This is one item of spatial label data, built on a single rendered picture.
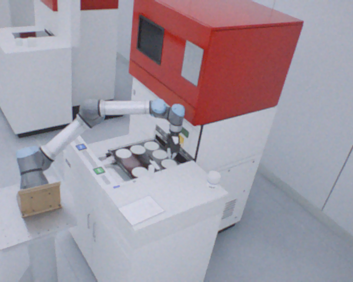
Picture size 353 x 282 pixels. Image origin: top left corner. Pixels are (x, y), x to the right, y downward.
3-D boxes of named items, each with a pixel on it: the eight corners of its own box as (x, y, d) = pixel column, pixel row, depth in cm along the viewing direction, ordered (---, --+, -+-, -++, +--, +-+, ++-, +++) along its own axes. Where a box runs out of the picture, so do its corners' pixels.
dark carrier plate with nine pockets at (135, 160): (154, 139, 260) (154, 138, 260) (182, 167, 238) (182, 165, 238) (110, 151, 242) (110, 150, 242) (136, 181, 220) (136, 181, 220)
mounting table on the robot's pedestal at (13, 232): (2, 267, 183) (-2, 249, 176) (-16, 210, 212) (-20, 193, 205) (86, 237, 206) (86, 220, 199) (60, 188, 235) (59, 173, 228)
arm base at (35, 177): (22, 190, 186) (17, 171, 187) (19, 193, 199) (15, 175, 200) (51, 183, 193) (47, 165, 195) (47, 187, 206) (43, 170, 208)
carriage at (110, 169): (103, 158, 241) (103, 155, 239) (130, 192, 218) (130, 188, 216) (92, 161, 237) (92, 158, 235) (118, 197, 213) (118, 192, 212)
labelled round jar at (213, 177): (212, 181, 218) (215, 169, 213) (219, 188, 214) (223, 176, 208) (203, 185, 214) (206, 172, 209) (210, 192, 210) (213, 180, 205)
